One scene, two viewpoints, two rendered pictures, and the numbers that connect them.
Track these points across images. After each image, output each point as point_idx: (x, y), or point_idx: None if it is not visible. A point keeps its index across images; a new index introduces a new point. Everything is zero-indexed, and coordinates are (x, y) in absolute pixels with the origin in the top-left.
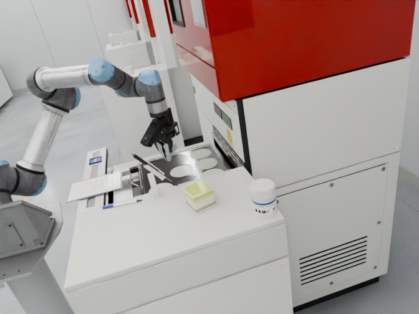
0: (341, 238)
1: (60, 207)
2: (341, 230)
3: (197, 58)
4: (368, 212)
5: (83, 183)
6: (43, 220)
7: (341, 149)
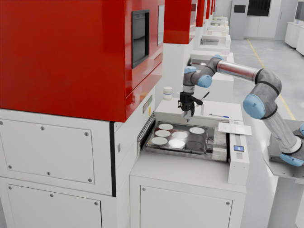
0: None
1: (270, 168)
2: None
3: (154, 69)
4: None
5: (243, 132)
6: (270, 145)
7: None
